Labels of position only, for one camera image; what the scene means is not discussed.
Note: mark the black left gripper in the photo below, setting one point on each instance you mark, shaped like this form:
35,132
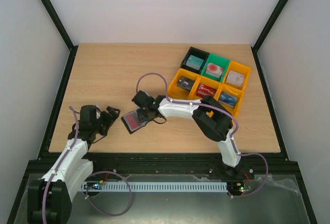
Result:
114,115

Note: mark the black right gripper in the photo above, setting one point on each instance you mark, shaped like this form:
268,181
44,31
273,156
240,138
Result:
142,115

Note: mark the black leather card holder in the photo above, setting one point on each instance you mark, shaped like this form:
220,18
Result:
122,119

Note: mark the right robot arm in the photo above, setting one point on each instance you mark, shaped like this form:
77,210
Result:
215,122

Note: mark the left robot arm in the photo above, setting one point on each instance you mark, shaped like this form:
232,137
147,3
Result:
49,198

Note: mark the red card in holder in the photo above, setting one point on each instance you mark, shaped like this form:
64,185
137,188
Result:
131,120

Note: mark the black VIP card stack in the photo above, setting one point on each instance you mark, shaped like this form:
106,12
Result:
185,83

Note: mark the red VIP card stack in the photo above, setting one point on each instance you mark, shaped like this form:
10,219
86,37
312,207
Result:
204,90

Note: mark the teal card stack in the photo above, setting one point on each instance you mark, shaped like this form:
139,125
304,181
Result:
194,62

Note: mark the white red circle card stack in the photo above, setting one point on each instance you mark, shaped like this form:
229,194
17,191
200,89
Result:
214,70

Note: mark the blue card stack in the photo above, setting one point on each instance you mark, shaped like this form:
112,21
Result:
227,99

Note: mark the white pink card stack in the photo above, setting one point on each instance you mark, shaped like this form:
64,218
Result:
235,78

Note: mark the yellow bin front left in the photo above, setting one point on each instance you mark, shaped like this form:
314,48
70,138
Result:
176,92

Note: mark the yellow bin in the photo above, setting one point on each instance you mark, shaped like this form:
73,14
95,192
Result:
240,68
235,92
206,81
176,92

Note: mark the black bin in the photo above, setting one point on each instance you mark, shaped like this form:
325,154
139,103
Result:
195,52

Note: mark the yellow bin front middle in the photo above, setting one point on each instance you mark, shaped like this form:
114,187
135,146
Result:
206,81

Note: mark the green bin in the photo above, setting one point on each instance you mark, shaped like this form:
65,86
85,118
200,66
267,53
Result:
218,60

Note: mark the yellow bin front right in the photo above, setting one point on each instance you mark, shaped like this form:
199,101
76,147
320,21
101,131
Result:
235,92

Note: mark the yellow bin back right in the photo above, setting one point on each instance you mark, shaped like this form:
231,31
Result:
240,68

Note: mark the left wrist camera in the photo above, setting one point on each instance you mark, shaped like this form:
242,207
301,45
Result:
98,112

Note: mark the slotted cable duct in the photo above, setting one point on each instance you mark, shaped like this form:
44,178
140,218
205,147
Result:
158,187

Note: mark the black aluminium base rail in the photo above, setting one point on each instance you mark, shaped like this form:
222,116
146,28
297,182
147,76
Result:
193,163

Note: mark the left frame post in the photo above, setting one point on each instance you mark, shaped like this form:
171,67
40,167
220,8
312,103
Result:
58,24

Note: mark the frame post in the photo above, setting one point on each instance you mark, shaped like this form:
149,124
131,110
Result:
269,24
58,24

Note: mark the right frame post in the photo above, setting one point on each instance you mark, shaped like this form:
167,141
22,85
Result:
269,24

